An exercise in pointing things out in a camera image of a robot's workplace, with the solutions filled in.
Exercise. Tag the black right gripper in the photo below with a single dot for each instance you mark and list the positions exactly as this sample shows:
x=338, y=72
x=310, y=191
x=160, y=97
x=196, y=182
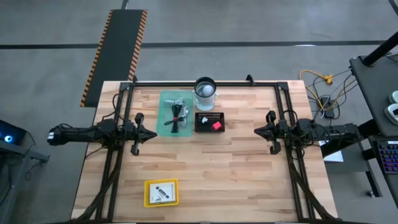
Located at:
x=276, y=130

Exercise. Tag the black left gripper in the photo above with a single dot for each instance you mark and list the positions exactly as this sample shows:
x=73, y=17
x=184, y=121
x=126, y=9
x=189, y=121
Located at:
x=133, y=135

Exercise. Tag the red cube charger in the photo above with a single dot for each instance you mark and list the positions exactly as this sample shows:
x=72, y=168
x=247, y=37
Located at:
x=217, y=126

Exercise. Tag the yellow slotted plastic basket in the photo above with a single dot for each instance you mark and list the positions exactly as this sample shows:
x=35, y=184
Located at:
x=146, y=193

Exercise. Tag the white plug charger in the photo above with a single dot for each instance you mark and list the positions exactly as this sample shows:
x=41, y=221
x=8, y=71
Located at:
x=204, y=120

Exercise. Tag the white manual box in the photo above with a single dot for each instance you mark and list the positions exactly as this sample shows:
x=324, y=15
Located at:
x=161, y=193

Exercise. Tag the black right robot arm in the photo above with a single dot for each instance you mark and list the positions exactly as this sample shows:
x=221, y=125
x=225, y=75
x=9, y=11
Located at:
x=326, y=133

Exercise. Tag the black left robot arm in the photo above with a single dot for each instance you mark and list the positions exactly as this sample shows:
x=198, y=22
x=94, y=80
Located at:
x=81, y=133

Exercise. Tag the teal translucent plastic bin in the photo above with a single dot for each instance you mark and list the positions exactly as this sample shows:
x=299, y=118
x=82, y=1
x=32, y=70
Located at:
x=163, y=130

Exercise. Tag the clear glass jar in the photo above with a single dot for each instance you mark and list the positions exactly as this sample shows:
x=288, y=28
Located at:
x=205, y=101

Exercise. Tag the black power brick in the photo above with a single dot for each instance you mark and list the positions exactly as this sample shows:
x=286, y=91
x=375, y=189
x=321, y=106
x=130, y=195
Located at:
x=328, y=107

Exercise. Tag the white ball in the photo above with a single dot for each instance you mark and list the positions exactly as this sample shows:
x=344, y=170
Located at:
x=208, y=90

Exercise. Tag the white paper sheet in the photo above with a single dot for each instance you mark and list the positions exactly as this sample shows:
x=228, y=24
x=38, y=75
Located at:
x=334, y=156

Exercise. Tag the black desk support beam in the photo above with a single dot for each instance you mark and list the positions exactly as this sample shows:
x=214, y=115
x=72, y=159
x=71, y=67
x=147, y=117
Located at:
x=348, y=146

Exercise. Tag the black hazard-striped floor mat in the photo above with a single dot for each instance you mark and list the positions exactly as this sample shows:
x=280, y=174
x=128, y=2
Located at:
x=119, y=46

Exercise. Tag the black side desk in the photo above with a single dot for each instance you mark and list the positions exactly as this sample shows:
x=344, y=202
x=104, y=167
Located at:
x=373, y=93

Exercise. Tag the backlit black keyboard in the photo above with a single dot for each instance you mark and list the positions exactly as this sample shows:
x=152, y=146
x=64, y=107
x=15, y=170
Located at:
x=388, y=157

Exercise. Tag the white rounded device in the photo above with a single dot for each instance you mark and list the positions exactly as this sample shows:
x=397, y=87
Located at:
x=391, y=115
x=394, y=97

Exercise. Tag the grey metal stand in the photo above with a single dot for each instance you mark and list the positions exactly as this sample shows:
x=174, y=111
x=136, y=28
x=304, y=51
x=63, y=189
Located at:
x=12, y=161

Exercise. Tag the blue-lit black computer box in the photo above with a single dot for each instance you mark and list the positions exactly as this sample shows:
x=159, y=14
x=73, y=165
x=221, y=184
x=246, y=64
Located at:
x=9, y=137

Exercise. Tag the black round pole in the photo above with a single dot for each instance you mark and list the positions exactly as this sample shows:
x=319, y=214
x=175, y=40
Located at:
x=381, y=49

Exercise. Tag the black aluminium table frame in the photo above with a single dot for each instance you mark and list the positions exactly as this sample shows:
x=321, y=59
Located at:
x=248, y=84

